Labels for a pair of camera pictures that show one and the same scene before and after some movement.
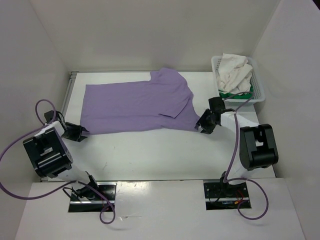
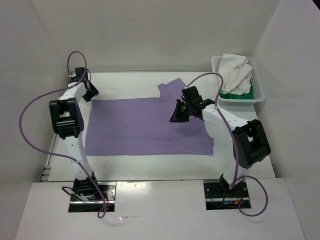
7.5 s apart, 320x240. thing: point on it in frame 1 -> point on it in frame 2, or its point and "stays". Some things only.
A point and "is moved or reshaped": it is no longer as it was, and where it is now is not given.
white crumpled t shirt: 234,75 stays
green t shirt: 225,94 stays
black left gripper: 77,136 -> 94,91
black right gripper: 202,121 -> 176,116
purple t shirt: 164,101 is moved or reshaped
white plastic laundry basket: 257,88 stays
